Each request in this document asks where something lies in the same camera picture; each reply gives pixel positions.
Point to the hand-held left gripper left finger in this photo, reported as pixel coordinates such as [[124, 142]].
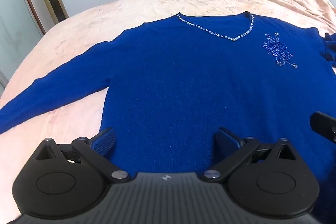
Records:
[[105, 142]]

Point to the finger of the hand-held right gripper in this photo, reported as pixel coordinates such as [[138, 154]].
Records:
[[322, 125]]

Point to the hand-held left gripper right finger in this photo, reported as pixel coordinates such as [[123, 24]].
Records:
[[226, 140]]

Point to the blue beaded sweater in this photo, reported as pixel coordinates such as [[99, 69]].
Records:
[[170, 82]]

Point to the pink bed sheet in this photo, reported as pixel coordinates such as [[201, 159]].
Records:
[[105, 16]]

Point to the frosted glass door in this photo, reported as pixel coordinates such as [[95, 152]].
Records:
[[13, 16]]

